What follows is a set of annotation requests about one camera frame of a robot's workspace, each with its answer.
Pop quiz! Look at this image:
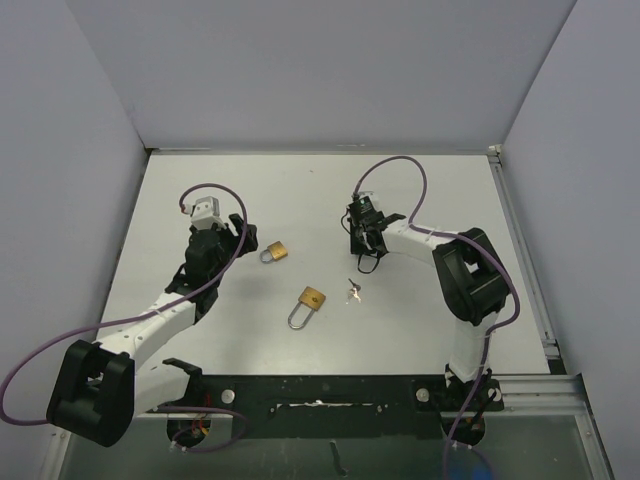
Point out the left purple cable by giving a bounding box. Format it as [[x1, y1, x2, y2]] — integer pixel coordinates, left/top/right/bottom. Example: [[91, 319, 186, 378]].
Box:
[[0, 182, 254, 454]]

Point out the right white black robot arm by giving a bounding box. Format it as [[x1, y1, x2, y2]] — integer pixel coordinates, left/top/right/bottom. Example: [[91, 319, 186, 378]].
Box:
[[346, 192, 511, 409]]

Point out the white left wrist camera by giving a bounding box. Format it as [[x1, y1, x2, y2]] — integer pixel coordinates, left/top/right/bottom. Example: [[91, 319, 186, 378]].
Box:
[[181, 196, 226, 230]]

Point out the silver key bunch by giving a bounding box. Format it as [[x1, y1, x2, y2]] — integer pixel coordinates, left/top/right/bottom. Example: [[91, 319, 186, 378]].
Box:
[[346, 278, 362, 304]]

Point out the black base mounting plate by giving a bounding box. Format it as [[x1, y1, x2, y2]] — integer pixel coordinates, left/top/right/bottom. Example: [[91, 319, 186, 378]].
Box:
[[167, 375, 504, 447]]

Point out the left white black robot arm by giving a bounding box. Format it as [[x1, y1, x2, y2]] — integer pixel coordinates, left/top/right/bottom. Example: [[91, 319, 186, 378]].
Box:
[[46, 214, 259, 447]]

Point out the large brass padlock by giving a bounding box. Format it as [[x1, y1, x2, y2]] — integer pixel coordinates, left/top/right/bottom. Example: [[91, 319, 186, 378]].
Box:
[[287, 286, 326, 330]]

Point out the small brass padlock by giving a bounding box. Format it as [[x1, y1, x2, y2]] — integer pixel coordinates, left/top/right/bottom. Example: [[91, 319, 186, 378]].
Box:
[[259, 241, 288, 264]]

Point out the black loop wire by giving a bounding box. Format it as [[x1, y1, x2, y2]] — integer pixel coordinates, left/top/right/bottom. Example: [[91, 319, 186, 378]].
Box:
[[355, 249, 386, 274]]

